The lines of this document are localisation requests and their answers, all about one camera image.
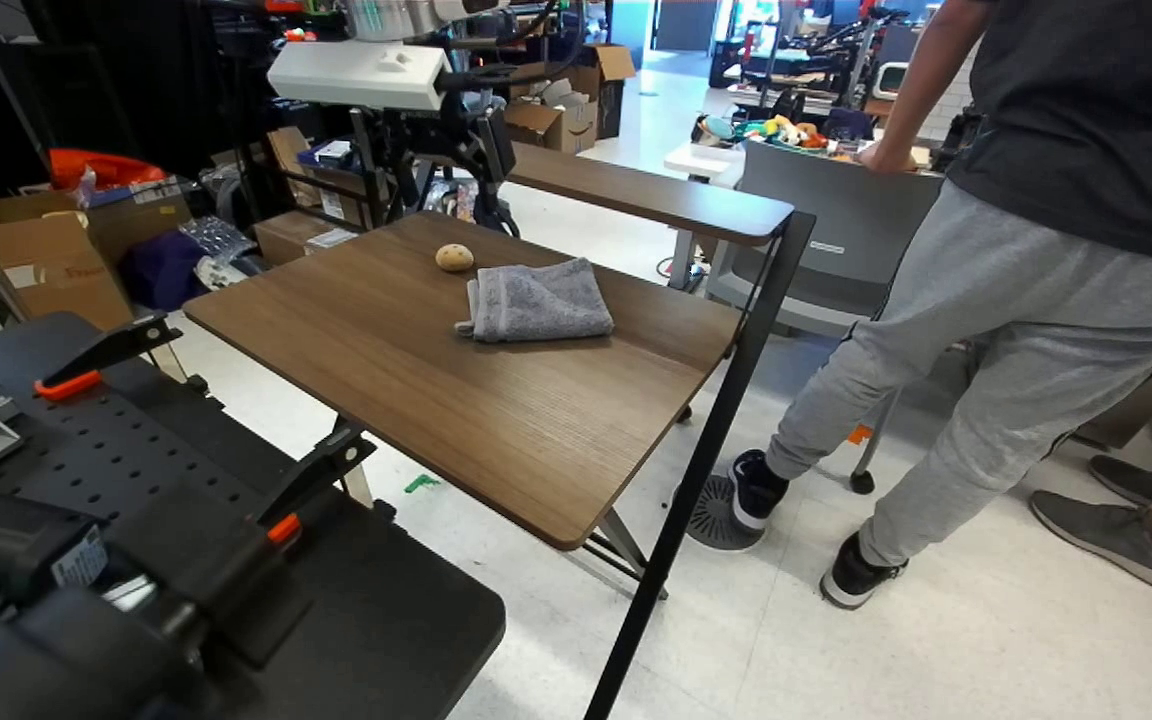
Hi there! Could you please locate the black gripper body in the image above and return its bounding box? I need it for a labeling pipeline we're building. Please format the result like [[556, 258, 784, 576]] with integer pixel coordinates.
[[442, 75, 525, 184]]

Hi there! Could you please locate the round tan brown object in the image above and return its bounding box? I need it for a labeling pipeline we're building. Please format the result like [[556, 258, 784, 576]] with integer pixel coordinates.
[[432, 237, 481, 281]]

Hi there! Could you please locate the grey towel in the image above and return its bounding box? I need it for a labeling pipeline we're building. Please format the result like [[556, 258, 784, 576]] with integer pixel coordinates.
[[451, 258, 619, 348]]

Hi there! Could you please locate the cardboard box with flaps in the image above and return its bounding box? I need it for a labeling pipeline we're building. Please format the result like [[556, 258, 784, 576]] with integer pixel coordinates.
[[503, 46, 638, 155]]

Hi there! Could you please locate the white desk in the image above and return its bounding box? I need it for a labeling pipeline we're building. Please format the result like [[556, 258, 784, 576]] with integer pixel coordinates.
[[658, 136, 747, 184]]

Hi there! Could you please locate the small flat cardboard box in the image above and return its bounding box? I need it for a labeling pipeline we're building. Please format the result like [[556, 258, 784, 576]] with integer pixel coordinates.
[[250, 210, 363, 268]]

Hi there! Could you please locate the colourful toys pile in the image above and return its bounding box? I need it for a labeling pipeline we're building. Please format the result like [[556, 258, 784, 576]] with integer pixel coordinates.
[[732, 109, 837, 155]]

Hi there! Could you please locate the purple cloth bundle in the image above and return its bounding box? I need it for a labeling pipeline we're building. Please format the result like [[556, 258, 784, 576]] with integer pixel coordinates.
[[117, 227, 214, 318]]

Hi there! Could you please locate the round grey floor drain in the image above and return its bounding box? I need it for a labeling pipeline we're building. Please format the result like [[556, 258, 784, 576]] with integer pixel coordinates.
[[683, 468, 757, 556]]

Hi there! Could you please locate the orange bag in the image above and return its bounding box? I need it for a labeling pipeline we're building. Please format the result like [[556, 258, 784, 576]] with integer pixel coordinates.
[[43, 143, 177, 197]]

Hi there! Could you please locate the large brown cardboard box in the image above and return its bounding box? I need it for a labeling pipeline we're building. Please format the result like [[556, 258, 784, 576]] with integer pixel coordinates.
[[0, 184, 197, 338]]

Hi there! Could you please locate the black perforated workbench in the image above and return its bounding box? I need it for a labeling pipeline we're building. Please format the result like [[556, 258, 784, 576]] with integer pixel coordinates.
[[0, 314, 513, 720]]

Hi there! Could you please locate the person in grey sweatpants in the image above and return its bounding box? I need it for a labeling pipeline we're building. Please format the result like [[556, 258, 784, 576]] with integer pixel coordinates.
[[683, 0, 1152, 617]]

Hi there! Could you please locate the person in brown shorts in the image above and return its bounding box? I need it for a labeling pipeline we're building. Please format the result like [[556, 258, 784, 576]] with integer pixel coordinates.
[[1025, 403, 1152, 602]]

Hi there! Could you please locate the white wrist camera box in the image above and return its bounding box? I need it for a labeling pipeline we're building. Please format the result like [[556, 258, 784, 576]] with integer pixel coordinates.
[[262, 37, 456, 118]]

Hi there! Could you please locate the black clamp orange handle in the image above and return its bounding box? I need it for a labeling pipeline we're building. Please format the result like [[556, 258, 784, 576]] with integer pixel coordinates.
[[30, 310, 186, 409], [131, 422, 379, 673]]

